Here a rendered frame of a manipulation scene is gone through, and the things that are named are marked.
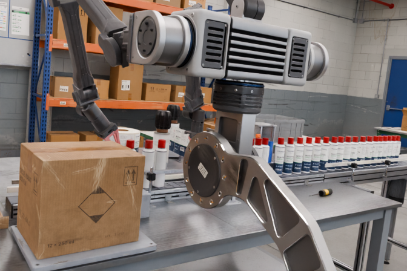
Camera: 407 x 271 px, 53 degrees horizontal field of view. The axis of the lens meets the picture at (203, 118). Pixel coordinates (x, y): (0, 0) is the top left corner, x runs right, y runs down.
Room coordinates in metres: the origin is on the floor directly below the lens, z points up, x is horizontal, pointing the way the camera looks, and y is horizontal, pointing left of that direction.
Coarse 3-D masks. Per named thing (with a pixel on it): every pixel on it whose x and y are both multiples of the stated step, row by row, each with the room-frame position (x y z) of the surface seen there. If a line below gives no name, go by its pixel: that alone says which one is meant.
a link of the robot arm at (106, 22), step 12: (84, 0) 1.18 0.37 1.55; (96, 0) 1.17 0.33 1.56; (96, 12) 1.14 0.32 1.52; (108, 12) 1.15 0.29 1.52; (96, 24) 1.16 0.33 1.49; (108, 24) 1.11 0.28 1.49; (120, 24) 1.13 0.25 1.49; (108, 36) 1.11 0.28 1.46; (108, 48) 1.07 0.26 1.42; (108, 60) 1.10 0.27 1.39; (120, 60) 1.07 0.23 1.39
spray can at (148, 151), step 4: (148, 140) 1.65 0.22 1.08; (152, 140) 1.66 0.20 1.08; (148, 144) 1.65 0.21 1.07; (152, 144) 1.66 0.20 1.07; (144, 148) 1.67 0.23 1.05; (148, 148) 1.65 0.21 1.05; (152, 148) 1.67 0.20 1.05; (144, 152) 1.65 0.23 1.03; (148, 152) 1.64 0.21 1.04; (152, 152) 1.65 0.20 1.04; (148, 156) 1.64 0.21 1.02; (152, 156) 1.65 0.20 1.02; (148, 160) 1.64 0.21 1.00; (152, 160) 1.65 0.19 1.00; (148, 164) 1.65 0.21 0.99; (152, 164) 1.66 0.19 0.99; (148, 168) 1.65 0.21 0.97; (144, 176) 1.64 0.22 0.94; (144, 180) 1.64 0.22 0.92; (144, 184) 1.64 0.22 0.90; (148, 184) 1.65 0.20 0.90; (144, 188) 1.64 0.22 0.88
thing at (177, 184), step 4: (312, 172) 2.28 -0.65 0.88; (320, 172) 2.30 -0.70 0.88; (284, 176) 2.13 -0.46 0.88; (288, 176) 2.13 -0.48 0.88; (292, 176) 2.14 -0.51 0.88; (296, 176) 2.16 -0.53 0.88; (164, 184) 1.74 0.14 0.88; (168, 184) 1.75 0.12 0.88; (172, 184) 1.75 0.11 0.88; (176, 184) 1.76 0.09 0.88; (180, 184) 1.77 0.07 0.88; (184, 184) 1.77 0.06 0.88; (152, 188) 1.67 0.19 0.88; (156, 188) 1.67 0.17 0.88; (160, 188) 1.68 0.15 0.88; (164, 188) 1.69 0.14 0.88; (168, 188) 1.69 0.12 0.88; (172, 188) 1.70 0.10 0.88; (8, 196) 1.40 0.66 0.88; (12, 196) 1.40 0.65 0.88; (16, 196) 1.41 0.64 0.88; (8, 200) 1.36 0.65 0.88; (12, 200) 1.36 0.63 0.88; (16, 200) 1.37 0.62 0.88
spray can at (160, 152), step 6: (162, 144) 1.69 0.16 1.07; (156, 150) 1.69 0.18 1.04; (162, 150) 1.69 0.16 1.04; (156, 156) 1.69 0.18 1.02; (162, 156) 1.68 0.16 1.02; (156, 162) 1.68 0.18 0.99; (162, 162) 1.68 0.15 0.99; (156, 168) 1.68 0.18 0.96; (162, 168) 1.68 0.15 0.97; (156, 174) 1.68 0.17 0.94; (162, 174) 1.69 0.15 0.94; (156, 180) 1.68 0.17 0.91; (162, 180) 1.69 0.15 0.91; (156, 186) 1.68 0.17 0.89; (162, 186) 1.69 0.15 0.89
